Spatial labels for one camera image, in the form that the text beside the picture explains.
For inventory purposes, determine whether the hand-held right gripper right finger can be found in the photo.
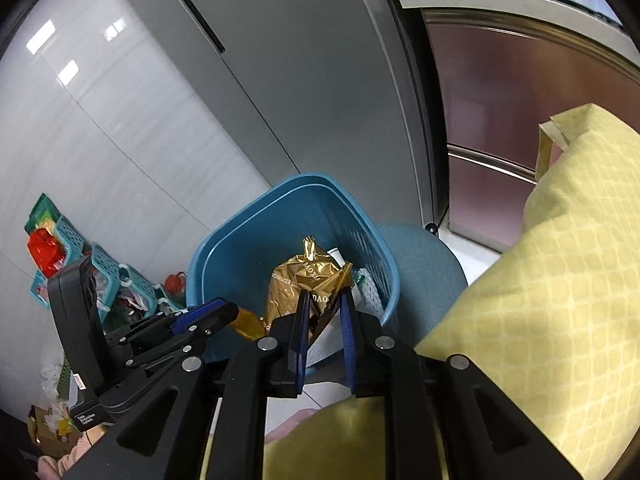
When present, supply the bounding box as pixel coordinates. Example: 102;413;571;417
340;289;586;480

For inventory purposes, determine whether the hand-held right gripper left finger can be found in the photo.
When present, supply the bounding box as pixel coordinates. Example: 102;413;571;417
75;290;312;480

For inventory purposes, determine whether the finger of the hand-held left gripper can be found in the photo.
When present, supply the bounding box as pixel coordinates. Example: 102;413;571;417
106;299;229;350
125;304;240;376

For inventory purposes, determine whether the gold foil snack wrapper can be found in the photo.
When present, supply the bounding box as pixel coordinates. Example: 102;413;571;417
235;235;357;356

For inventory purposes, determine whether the blue plastic basket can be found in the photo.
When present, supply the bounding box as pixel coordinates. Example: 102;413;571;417
186;172;402;368

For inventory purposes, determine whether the person's left forearm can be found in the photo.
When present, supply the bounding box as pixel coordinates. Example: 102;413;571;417
37;442;98;480

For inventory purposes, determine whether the teal lattice storage basket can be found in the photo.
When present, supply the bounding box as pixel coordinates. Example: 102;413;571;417
90;242;122;322
30;215;85;302
120;265;173;312

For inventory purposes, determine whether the red plastic packet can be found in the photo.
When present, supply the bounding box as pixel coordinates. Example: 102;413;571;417
27;230;66;278

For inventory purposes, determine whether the blue-grey chair seat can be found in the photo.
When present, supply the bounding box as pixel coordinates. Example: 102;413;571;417
305;223;468;386

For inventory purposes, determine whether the cardboard box with clutter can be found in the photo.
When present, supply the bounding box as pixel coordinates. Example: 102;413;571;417
27;400;85;457

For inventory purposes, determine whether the green bag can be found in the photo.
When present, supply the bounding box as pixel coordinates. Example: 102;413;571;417
25;192;63;233

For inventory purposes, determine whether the yellow patterned tablecloth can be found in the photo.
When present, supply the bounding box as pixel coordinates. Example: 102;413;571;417
262;103;640;480

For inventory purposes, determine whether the grey refrigerator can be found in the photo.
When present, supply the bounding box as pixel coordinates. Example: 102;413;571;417
100;0;448;256

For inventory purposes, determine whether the kitchen counter with cabinets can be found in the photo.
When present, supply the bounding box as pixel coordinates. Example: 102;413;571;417
387;0;640;256

